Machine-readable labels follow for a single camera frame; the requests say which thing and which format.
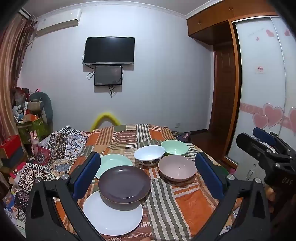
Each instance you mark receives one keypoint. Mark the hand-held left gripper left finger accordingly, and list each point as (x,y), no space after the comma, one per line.
(89,171)

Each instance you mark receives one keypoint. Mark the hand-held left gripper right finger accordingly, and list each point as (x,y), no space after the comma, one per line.
(208,176)

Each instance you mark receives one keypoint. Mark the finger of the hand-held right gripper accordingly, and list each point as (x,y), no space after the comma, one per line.
(263,135)
(251,146)

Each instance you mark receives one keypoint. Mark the mint green plate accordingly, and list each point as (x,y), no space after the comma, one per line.
(113,160)

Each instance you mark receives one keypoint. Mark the pink bowl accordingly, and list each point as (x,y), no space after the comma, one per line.
(177,166)

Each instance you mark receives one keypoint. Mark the mint green bowl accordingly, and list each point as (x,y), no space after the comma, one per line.
(174,147)

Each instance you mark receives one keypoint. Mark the white bowl with dark dots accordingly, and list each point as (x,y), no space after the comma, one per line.
(148,153)

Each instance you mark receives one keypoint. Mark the dark brown plate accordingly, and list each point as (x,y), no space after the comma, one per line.
(124,183)

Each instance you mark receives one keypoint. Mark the patchwork patterned quilt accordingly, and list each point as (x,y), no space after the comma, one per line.
(55,148)

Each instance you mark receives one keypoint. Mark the orange green striped blanket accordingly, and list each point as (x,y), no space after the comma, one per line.
(175,208)

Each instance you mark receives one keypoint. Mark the wooden wardrobe with heart doors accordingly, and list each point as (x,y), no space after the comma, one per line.
(259,81)

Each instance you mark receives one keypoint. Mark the white plate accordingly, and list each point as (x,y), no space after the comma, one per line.
(115,220)

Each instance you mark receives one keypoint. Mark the brown wooden door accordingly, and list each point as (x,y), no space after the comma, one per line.
(225,92)

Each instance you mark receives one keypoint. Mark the yellow plush hoop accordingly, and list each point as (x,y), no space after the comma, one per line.
(105,115)

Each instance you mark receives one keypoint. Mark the pink bunny toy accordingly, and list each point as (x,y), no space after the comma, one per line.
(34,141)

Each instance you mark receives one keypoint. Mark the red box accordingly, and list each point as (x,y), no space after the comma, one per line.
(10,143)

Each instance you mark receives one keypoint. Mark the pile of small clutter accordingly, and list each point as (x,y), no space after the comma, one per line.
(20,104)

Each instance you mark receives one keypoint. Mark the striped brown curtain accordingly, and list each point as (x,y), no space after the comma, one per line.
(11,69)

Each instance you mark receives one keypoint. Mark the white air conditioner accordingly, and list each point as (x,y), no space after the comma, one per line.
(57,19)

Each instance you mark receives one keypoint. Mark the small black wall monitor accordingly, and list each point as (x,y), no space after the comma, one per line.
(108,75)

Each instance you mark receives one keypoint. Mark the black wall television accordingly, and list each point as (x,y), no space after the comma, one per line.
(108,49)

